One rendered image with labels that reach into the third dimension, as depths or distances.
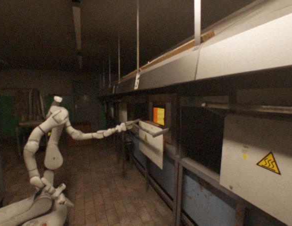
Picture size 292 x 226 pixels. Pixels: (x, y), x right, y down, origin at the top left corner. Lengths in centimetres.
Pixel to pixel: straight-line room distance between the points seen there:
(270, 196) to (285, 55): 55
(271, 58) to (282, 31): 7
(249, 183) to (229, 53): 59
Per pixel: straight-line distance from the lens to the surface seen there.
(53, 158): 153
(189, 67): 77
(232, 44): 64
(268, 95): 87
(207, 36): 84
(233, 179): 88
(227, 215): 129
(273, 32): 58
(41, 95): 619
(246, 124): 78
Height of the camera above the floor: 141
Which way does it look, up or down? 6 degrees down
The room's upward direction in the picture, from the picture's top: straight up
